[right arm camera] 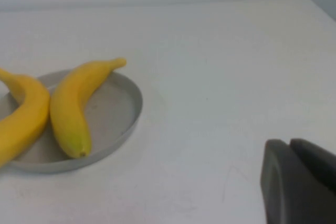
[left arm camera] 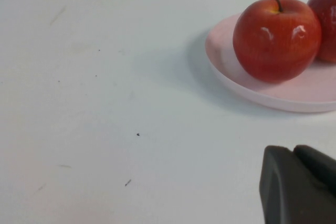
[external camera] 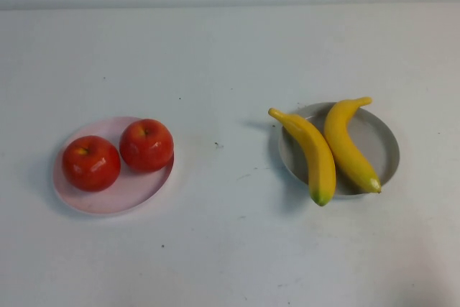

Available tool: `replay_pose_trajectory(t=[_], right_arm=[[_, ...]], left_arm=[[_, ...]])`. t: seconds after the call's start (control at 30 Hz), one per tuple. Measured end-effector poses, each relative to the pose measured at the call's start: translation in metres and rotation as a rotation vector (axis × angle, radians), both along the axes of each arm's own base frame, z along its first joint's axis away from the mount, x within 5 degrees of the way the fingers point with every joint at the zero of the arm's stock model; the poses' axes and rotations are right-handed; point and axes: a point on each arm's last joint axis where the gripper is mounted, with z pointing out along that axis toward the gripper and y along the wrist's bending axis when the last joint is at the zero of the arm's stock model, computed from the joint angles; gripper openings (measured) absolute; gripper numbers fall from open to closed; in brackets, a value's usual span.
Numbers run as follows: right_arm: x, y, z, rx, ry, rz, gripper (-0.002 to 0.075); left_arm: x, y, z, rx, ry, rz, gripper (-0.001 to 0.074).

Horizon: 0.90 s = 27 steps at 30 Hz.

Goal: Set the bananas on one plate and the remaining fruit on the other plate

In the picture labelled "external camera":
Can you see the pink round plate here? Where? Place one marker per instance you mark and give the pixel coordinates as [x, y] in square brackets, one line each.
[118, 195]

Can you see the red apple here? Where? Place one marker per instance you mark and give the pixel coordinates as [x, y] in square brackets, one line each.
[147, 145]
[91, 167]

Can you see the grey round plate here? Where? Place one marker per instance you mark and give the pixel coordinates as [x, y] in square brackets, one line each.
[377, 141]

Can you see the yellow banana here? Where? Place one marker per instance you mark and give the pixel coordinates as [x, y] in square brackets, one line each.
[345, 141]
[316, 156]

